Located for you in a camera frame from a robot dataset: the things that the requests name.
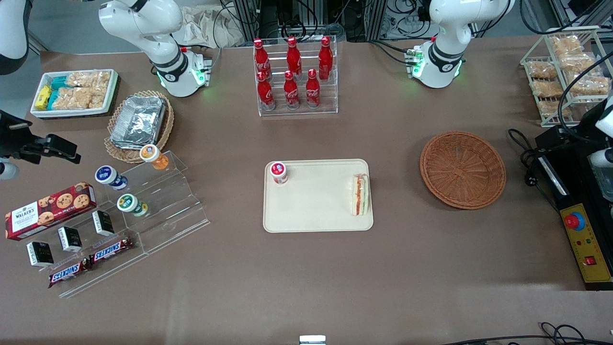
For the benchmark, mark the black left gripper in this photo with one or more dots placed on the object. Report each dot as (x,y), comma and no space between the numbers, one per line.
(586,126)

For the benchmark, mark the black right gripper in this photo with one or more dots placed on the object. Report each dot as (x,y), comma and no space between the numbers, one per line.
(14,140)

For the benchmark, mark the triangular sandwich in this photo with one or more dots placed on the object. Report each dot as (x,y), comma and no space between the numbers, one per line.
(360,194)

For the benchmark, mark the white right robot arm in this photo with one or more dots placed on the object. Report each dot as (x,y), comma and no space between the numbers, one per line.
(158,43)

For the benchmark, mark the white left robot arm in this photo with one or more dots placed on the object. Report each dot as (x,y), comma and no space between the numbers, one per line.
(445,28)

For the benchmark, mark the oval light wicker basket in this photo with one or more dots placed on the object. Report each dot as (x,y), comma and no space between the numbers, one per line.
(119,154)

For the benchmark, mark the white rectangular snack tray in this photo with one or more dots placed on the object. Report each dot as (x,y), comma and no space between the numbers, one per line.
(112,91)

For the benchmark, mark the round brown wicker basket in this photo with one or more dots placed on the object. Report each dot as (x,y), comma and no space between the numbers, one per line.
(462,170)

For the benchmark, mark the beige plastic tray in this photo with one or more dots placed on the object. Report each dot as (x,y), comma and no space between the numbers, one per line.
(316,201)

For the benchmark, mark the black countertop appliance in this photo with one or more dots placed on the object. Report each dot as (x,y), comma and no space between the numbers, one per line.
(572,177)

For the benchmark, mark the teal snack packet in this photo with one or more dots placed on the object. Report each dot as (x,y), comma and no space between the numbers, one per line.
(59,83)
(53,99)

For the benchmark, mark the clear rice cracker bag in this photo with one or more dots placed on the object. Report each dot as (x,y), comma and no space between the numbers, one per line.
(88,79)
(72,98)

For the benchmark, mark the yellow snack packet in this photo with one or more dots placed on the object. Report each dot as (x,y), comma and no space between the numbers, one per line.
(43,97)

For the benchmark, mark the blue-lid drink bottle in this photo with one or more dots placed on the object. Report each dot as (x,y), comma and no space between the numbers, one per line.
(109,176)

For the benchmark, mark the red Walkers cookie box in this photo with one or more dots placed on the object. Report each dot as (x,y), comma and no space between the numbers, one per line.
(48,211)

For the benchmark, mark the clear appliance container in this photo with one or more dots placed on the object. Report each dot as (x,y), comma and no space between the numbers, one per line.
(603,184)

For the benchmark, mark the stacked aluminium foil trays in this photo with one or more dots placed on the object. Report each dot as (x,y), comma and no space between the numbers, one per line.
(139,122)

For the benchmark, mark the small black box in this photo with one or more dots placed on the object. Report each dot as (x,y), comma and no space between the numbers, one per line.
(70,239)
(103,223)
(39,254)

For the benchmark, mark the green-lid drink bottle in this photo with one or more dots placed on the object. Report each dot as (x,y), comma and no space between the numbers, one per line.
(130,204)

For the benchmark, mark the orange-lid drink bottle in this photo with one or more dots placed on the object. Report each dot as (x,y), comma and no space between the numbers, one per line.
(152,155)

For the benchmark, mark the Snickers chocolate bar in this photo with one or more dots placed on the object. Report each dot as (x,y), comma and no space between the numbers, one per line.
(111,250)
(68,273)

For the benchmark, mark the yellow emergency stop control box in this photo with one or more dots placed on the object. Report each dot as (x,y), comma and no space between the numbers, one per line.
(589,249)

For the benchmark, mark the clear acrylic stepped stand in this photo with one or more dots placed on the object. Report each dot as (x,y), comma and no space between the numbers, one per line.
(172,211)

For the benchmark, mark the crumpled white bag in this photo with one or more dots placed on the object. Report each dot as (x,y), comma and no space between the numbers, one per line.
(201,26)

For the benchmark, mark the red cola bottle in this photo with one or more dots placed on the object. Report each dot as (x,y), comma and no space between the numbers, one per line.
(291,92)
(325,56)
(293,55)
(312,91)
(266,93)
(261,57)

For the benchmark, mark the red-lid yogurt cup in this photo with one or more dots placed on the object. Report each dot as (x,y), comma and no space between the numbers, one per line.
(278,171)

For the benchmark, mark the clear acrylic bottle rack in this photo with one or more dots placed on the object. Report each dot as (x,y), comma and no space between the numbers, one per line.
(330,98)

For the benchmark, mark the small white block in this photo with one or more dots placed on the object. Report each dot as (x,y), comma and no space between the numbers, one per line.
(312,340)

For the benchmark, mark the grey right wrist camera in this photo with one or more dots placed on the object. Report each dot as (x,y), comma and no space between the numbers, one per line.
(7,171)

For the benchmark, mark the aluminium frame with electronics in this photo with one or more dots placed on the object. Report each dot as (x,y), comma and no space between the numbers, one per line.
(354,19)

